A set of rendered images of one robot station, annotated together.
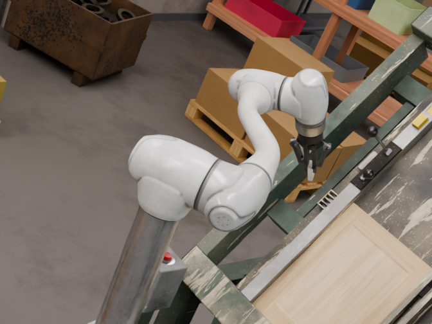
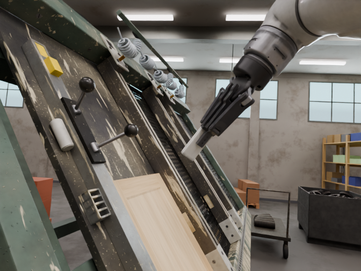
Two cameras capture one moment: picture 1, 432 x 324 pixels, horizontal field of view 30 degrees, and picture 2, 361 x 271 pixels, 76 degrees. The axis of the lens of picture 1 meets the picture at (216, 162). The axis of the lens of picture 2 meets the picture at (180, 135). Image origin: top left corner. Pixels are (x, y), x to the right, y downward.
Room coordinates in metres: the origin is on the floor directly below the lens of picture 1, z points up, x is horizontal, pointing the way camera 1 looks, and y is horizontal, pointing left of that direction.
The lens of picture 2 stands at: (2.57, 0.16, 1.37)
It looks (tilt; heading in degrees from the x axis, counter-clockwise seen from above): 4 degrees up; 249
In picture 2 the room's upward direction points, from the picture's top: 4 degrees clockwise
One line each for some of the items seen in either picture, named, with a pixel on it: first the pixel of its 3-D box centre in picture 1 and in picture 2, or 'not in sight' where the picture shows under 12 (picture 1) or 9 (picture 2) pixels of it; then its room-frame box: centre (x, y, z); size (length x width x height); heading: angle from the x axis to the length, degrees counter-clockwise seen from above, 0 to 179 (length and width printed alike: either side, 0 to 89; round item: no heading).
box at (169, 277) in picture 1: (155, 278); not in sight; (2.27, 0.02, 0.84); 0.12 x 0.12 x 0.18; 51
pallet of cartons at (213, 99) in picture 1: (285, 113); not in sight; (5.63, -0.32, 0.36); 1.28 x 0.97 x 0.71; 64
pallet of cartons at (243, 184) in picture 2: not in sight; (241, 192); (-1.77, -5.68, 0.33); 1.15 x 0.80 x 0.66; 64
